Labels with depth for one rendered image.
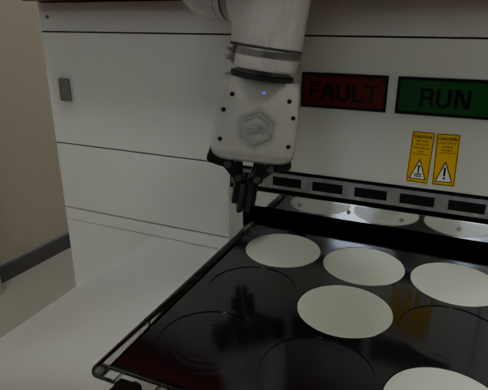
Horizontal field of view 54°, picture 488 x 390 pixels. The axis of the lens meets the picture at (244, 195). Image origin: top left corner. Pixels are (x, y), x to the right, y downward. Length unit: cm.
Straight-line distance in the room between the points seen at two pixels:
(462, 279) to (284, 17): 37
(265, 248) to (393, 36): 32
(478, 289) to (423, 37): 31
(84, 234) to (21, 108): 158
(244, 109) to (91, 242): 53
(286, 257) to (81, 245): 51
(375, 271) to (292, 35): 30
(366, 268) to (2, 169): 207
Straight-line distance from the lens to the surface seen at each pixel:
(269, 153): 58
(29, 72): 256
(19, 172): 256
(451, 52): 67
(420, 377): 48
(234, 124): 57
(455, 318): 57
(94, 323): 68
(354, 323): 53
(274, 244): 67
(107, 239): 97
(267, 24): 55
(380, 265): 64
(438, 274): 65
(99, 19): 87
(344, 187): 72
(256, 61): 55
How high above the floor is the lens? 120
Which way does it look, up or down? 20 degrees down
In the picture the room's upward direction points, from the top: straight up
